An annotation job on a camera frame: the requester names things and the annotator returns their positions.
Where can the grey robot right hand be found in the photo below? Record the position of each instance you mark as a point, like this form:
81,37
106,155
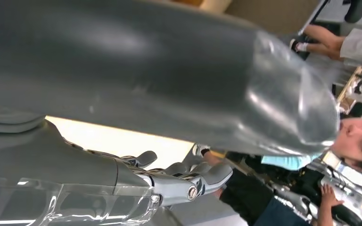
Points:
121,62

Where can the person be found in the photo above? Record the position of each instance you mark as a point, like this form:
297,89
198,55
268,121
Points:
324,40
246,193
356,140

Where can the grey laptop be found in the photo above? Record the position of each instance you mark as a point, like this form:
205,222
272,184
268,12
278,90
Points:
352,196

